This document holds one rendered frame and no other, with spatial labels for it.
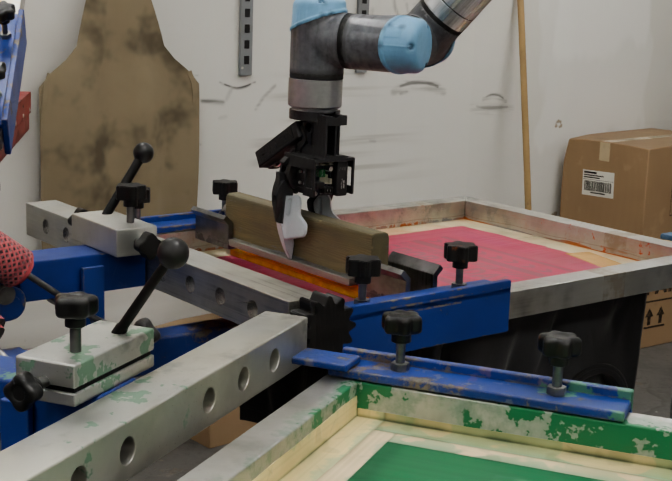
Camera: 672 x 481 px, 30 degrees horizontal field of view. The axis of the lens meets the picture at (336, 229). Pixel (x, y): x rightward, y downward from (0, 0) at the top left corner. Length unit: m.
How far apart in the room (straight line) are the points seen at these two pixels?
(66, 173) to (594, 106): 2.38
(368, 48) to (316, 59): 0.08
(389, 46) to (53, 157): 2.20
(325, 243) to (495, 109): 3.16
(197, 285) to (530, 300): 0.46
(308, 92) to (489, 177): 3.20
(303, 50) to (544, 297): 0.47
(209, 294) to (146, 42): 2.41
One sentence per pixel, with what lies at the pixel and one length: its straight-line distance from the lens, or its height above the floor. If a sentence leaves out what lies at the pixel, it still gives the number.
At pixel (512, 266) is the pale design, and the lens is 1.98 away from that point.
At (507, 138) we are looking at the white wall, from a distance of 4.92.
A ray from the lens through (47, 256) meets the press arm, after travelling 1.58.
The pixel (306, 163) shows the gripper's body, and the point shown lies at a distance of 1.71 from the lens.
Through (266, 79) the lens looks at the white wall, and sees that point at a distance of 4.16.
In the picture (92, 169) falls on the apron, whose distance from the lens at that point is 3.79.
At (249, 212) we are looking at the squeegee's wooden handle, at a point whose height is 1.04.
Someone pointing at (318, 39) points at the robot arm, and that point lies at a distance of 1.70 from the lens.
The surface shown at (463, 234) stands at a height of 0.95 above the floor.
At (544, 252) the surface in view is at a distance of 2.10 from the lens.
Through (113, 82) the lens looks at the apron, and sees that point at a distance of 3.82.
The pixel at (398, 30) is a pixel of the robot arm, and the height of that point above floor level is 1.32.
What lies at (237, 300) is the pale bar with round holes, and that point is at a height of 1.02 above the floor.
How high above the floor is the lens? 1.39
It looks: 11 degrees down
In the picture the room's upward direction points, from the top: 2 degrees clockwise
